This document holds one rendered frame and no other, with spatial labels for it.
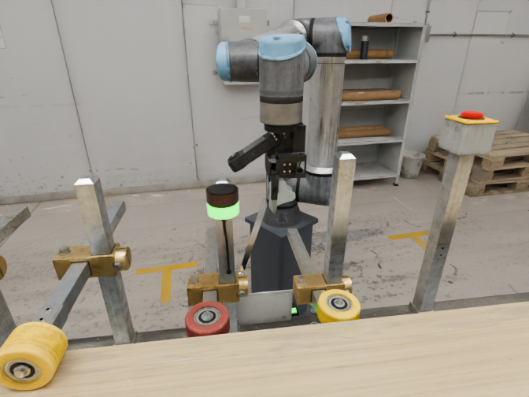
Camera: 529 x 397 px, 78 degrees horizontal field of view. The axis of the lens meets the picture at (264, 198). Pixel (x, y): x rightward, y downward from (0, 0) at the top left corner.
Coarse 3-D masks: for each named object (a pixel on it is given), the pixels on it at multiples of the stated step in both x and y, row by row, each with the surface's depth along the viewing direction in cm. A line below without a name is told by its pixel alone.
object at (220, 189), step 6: (210, 186) 62; (216, 186) 62; (222, 186) 62; (228, 186) 62; (234, 186) 62; (210, 192) 59; (216, 192) 59; (222, 192) 59; (228, 192) 59; (234, 192) 59; (228, 252) 69; (228, 258) 70; (228, 264) 70; (228, 270) 71
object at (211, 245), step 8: (208, 232) 95; (208, 240) 92; (208, 248) 88; (216, 248) 92; (208, 256) 85; (216, 256) 88; (208, 264) 82; (216, 264) 84; (208, 272) 79; (216, 272) 80; (208, 296) 71; (216, 296) 72
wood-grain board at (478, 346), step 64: (384, 320) 59; (448, 320) 59; (512, 320) 59; (0, 384) 48; (64, 384) 48; (128, 384) 48; (192, 384) 48; (256, 384) 48; (320, 384) 48; (384, 384) 48; (448, 384) 48; (512, 384) 48
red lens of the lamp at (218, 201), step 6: (210, 198) 59; (216, 198) 58; (222, 198) 58; (228, 198) 59; (234, 198) 59; (210, 204) 59; (216, 204) 59; (222, 204) 59; (228, 204) 59; (234, 204) 60
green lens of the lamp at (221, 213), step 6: (210, 210) 60; (216, 210) 59; (222, 210) 59; (228, 210) 59; (234, 210) 60; (210, 216) 61; (216, 216) 60; (222, 216) 60; (228, 216) 60; (234, 216) 61
